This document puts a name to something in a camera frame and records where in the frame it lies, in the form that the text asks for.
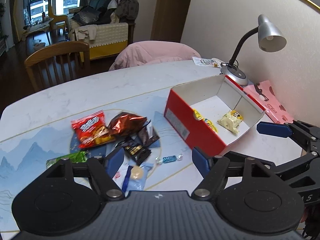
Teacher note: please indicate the pink plastic pouch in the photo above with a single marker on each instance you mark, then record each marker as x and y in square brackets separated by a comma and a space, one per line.
[264, 94]

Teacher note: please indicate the dark red foil snack bag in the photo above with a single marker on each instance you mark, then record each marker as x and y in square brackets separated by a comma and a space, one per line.
[126, 123]

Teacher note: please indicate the white and blue snack pack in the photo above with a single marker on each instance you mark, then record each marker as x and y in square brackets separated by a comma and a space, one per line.
[122, 171]

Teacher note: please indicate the light blue cookie pack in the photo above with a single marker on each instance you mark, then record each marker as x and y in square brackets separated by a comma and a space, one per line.
[135, 177]

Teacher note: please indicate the red and white cardboard box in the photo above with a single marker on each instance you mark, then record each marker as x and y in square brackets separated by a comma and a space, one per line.
[212, 97]

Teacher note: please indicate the black sesame snack pack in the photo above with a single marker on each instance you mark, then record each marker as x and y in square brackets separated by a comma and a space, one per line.
[137, 152]

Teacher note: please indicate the wooden door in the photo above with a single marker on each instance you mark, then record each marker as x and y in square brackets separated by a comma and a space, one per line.
[169, 20]

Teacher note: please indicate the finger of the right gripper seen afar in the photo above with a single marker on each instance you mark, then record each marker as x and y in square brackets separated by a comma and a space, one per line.
[276, 130]

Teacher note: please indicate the pink quilted chair cover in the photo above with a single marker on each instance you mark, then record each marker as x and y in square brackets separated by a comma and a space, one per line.
[152, 52]

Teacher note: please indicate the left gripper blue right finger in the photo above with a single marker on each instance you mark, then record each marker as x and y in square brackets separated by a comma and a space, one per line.
[213, 170]

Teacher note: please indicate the dark brown chocolate pack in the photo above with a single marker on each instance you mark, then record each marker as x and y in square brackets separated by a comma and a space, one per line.
[147, 135]

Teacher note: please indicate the wooden coffee table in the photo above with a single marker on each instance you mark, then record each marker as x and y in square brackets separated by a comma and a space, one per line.
[43, 27]

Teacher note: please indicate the red chips snack bag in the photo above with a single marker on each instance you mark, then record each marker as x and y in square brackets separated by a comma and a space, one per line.
[92, 131]

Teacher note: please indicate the green wafer snack pack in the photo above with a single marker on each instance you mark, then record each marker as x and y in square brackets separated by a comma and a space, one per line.
[76, 157]

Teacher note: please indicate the beige sofa with clothes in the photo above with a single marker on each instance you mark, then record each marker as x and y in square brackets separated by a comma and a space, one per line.
[107, 26]

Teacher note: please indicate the pale yellow snack pack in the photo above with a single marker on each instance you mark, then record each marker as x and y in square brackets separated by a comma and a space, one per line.
[230, 123]

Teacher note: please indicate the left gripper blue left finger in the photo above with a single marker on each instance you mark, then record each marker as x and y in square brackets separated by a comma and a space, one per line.
[102, 170]

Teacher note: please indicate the blue mountain table mat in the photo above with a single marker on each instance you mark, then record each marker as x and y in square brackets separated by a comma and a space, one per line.
[24, 157]

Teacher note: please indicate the blue candy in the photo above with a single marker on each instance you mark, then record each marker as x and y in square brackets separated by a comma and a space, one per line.
[168, 159]

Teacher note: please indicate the yellow jelly cup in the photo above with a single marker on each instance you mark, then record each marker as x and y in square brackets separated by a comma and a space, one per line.
[209, 123]

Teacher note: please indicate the silver desk lamp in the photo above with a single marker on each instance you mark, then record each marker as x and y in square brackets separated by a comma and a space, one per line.
[269, 40]

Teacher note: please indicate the wooden dining chair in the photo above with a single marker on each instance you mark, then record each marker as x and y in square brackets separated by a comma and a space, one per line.
[57, 64]

